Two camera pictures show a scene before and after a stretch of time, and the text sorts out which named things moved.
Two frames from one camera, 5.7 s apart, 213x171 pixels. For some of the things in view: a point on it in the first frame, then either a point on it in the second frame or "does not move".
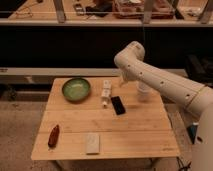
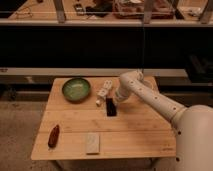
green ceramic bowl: x=76 y=89 does not move
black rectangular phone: x=118 y=105 → x=111 y=108
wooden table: x=102 y=118 does not move
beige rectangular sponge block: x=92 y=143 does not move
